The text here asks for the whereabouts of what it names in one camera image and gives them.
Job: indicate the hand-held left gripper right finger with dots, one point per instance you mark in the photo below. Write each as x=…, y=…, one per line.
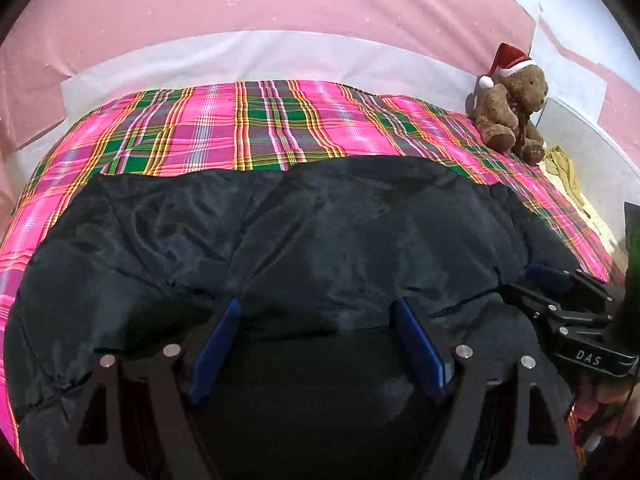
x=417, y=342

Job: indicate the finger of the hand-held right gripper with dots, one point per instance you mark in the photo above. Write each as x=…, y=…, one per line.
x=592, y=290
x=540, y=310

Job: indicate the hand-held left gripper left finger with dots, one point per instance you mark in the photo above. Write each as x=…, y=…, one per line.
x=217, y=345

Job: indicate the black puffer jacket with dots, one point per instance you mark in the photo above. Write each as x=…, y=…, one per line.
x=310, y=240

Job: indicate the person's right hand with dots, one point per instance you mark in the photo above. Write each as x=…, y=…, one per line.
x=612, y=400

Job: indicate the person's dark clothing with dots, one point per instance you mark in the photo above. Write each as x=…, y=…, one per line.
x=612, y=460

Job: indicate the yellow cloth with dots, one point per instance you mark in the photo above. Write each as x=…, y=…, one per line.
x=567, y=175

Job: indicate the white board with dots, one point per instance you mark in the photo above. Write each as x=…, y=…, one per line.
x=595, y=160

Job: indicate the brown teddy bear santa hat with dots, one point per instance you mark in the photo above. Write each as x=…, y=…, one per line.
x=510, y=110

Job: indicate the pink green plaid blanket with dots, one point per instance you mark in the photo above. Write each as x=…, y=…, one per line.
x=250, y=120

